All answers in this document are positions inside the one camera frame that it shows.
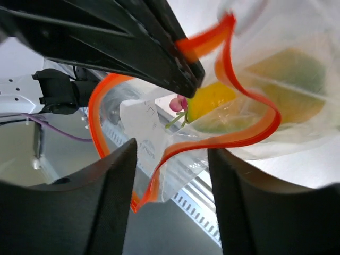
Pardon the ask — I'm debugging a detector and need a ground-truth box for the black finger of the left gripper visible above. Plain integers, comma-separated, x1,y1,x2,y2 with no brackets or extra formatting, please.
1,0,205,97

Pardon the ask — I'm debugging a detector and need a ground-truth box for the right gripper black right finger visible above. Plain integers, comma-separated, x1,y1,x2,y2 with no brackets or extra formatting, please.
208,149,339,254

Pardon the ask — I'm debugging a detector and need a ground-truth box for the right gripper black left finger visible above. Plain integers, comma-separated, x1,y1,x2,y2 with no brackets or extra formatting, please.
1,139,137,254

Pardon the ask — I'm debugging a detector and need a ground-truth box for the red toy grape bunch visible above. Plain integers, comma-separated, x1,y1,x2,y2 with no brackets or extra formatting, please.
165,95,188,129

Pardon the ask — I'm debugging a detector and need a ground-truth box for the clear red zip bag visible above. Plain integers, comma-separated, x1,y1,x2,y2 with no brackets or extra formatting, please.
88,1,339,211

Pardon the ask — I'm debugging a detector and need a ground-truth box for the yellow green toy mango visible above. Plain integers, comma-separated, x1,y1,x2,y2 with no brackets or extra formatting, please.
185,47,327,133

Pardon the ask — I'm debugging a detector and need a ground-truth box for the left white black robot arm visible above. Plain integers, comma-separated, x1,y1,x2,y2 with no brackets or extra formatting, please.
1,1,205,114

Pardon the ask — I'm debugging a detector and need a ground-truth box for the white slotted cable duct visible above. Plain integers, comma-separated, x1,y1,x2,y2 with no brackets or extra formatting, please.
102,120,222,248

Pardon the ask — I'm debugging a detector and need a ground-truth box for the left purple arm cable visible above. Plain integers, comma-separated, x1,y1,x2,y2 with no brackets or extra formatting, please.
21,112,94,143

